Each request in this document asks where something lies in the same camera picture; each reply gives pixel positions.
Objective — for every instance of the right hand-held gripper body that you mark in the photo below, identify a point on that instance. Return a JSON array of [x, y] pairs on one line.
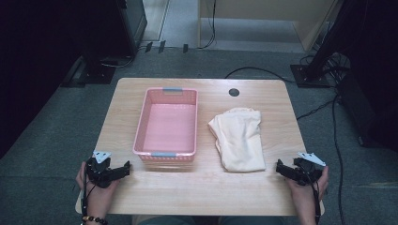
[[308, 172]]

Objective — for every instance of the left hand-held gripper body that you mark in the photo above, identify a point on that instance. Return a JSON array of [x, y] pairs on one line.
[[99, 175]]

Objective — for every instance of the cream cloth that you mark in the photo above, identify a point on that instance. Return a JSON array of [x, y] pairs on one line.
[[239, 140]]

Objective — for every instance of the pink plastic basket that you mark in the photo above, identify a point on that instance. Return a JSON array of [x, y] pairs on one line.
[[169, 128]]

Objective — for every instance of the person's left hand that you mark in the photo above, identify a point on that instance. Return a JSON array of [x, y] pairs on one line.
[[98, 195]]

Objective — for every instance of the person's right hand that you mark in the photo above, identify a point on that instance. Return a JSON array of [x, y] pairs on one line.
[[303, 195]]

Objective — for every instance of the black equipment box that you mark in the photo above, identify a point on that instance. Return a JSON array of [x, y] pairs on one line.
[[366, 112]]

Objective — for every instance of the dark round table grommet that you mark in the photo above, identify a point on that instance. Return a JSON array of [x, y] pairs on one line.
[[234, 92]]

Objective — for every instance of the black floor tape strip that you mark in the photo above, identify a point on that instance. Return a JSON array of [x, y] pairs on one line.
[[161, 46], [148, 47], [185, 48]]

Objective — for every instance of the dark curtain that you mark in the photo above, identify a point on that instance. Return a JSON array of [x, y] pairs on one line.
[[34, 62]]

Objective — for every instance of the black cabinet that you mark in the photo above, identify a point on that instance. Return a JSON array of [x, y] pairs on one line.
[[119, 25]]

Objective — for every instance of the light wooden cabinet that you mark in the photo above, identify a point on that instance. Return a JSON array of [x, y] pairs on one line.
[[266, 9]]

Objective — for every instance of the black stand with base plate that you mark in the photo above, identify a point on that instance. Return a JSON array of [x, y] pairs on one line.
[[313, 75]]

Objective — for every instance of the black stand base plate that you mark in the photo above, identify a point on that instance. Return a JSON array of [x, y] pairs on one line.
[[94, 75]]

